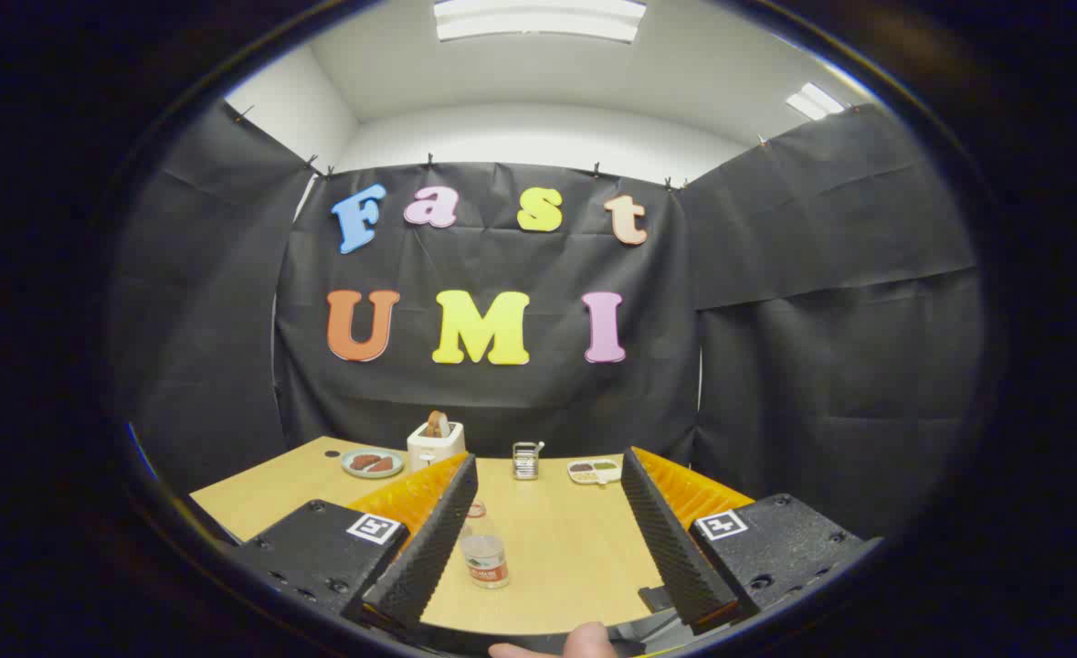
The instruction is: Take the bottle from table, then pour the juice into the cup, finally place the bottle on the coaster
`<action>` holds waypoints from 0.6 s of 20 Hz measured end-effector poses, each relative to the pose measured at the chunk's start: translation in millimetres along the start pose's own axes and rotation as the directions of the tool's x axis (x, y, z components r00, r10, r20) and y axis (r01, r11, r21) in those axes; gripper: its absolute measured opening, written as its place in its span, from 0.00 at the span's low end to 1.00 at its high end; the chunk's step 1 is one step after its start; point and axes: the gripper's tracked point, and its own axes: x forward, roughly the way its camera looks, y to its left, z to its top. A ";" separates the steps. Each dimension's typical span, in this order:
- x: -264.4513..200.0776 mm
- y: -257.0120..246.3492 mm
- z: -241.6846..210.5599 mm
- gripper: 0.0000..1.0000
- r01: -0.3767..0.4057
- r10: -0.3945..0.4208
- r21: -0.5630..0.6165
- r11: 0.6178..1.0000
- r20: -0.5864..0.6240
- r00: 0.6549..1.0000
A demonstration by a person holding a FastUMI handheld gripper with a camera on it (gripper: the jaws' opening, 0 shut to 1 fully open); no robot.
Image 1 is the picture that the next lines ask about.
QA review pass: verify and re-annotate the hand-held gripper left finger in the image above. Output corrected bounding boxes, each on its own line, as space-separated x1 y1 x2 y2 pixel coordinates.
227 452 480 631

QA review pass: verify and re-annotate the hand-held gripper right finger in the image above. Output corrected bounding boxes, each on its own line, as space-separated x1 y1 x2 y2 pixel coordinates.
620 446 884 636

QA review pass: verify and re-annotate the clear plastic juice bottle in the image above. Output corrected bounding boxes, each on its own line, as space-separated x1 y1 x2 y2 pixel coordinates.
460 498 512 590

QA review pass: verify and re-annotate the white toaster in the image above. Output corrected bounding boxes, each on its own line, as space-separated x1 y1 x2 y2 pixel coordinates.
407 420 468 473

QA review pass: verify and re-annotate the wooden table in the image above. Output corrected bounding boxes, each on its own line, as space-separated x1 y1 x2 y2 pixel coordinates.
189 436 758 636

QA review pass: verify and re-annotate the white divided dish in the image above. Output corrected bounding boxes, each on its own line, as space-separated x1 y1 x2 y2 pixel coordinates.
567 459 623 486

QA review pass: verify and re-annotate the pale green plate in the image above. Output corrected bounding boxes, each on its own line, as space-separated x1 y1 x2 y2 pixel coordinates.
341 448 406 480

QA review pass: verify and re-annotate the small ceiling light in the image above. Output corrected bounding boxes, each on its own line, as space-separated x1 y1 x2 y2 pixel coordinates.
785 82 845 122

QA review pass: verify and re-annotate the long ceiling light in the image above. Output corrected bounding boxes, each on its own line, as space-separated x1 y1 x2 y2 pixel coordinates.
433 0 649 45

